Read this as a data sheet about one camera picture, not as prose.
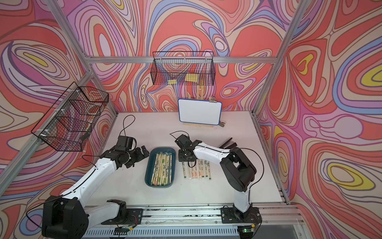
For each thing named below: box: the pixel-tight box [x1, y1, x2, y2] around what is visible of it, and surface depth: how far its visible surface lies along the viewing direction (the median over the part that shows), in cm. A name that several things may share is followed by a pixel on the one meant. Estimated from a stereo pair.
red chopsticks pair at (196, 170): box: [194, 159, 199, 179], surface depth 90 cm
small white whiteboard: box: [177, 98, 223, 126], surface depth 101 cm
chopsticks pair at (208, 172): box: [205, 159, 212, 180], surface depth 90 cm
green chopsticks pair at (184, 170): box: [182, 161, 188, 180], surface depth 90 cm
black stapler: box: [218, 137, 238, 150], surface depth 101 cm
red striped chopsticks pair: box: [188, 160, 195, 180], surface depth 88 cm
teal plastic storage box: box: [144, 146, 177, 189], surface depth 90 cm
